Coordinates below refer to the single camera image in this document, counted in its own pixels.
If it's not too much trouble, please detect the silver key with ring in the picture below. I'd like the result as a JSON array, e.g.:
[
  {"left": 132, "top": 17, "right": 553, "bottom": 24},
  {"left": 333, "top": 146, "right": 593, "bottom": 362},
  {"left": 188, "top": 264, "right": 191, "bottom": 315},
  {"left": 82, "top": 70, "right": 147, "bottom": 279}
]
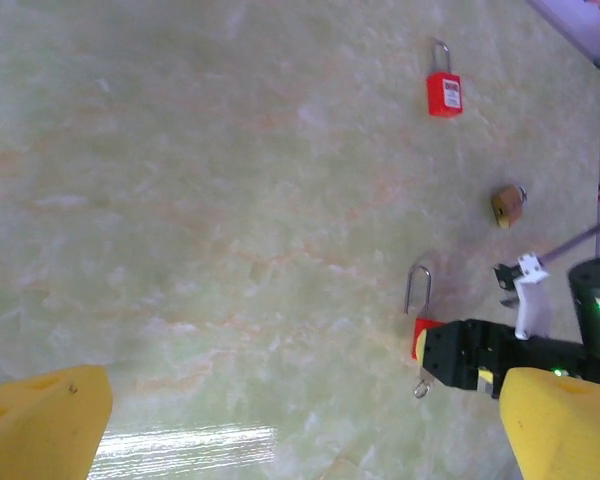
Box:
[{"left": 412, "top": 366, "right": 437, "bottom": 400}]

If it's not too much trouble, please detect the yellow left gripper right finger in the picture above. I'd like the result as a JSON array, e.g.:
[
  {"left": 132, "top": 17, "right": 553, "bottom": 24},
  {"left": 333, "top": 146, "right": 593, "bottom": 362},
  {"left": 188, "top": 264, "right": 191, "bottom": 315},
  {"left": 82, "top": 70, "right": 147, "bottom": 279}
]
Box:
[{"left": 499, "top": 367, "right": 600, "bottom": 480}]

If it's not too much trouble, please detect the small brass padlock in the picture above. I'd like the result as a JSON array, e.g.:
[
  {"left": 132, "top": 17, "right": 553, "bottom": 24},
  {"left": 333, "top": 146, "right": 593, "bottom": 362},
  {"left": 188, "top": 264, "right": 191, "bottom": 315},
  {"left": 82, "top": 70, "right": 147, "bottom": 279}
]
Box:
[{"left": 490, "top": 184, "right": 529, "bottom": 232}]

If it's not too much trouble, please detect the grey right arm cable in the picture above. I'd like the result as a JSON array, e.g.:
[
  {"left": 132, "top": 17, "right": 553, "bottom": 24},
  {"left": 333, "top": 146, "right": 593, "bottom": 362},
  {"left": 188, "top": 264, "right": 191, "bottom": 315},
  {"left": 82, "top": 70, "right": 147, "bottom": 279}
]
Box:
[{"left": 538, "top": 213, "right": 600, "bottom": 267}]

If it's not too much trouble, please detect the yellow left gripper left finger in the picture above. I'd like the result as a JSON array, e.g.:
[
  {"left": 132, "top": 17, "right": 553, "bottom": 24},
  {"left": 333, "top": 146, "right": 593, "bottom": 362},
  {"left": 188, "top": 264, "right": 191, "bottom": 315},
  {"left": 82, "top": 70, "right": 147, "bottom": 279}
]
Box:
[{"left": 0, "top": 364, "right": 114, "bottom": 480}]

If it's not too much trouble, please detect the red padlock with label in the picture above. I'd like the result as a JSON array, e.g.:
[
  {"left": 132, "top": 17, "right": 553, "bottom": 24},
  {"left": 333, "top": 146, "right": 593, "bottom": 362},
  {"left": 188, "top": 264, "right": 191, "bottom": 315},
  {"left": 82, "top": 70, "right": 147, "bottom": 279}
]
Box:
[
  {"left": 403, "top": 264, "right": 447, "bottom": 362},
  {"left": 425, "top": 37, "right": 464, "bottom": 119}
]

